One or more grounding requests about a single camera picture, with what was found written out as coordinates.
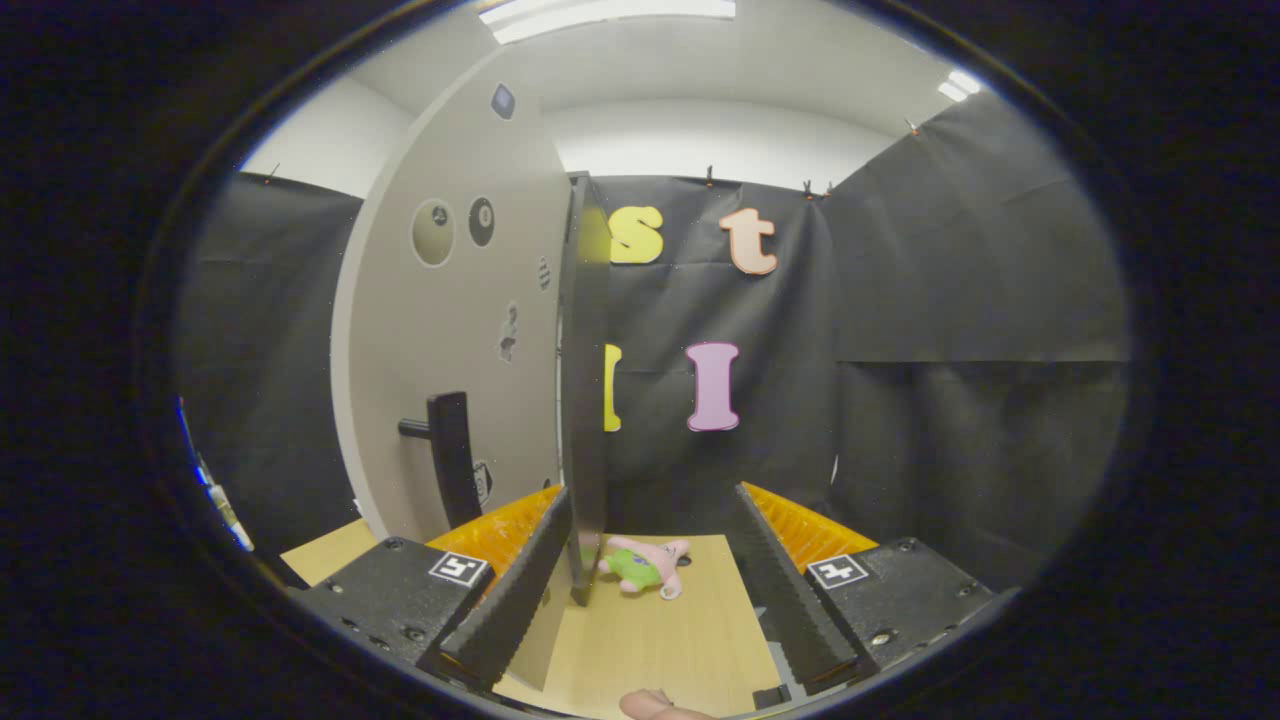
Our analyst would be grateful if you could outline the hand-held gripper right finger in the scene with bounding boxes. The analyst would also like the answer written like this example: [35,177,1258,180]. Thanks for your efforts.
[730,482,1003,697]

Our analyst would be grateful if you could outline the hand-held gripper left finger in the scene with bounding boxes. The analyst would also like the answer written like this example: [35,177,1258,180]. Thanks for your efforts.
[290,485,576,693]

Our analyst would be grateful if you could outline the black door handle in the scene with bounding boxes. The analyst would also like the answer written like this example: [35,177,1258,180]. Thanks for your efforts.
[398,392,483,531]

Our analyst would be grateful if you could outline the grey shoe cabinet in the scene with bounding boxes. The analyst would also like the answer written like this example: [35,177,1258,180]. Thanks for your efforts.
[556,172,613,608]

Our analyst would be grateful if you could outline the pink starfish plush toy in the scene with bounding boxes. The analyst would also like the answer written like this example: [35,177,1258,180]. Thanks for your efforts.
[598,536,693,601]

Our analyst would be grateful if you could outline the black backdrop cloth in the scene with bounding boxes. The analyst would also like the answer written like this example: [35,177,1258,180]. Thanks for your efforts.
[175,92,1131,591]

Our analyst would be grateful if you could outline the long ceiling light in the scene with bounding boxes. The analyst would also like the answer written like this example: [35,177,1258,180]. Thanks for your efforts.
[478,0,736,46]

